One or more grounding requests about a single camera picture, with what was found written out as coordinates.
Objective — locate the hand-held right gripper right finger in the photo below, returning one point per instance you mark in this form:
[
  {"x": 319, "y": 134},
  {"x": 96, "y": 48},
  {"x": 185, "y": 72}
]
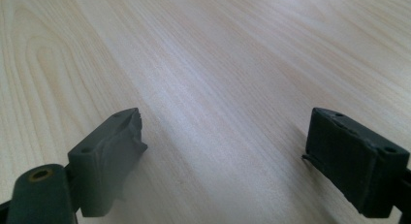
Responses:
[{"x": 349, "y": 159}]

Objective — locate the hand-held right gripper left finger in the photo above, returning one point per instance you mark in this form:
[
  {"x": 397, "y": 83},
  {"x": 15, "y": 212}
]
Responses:
[{"x": 105, "y": 162}]

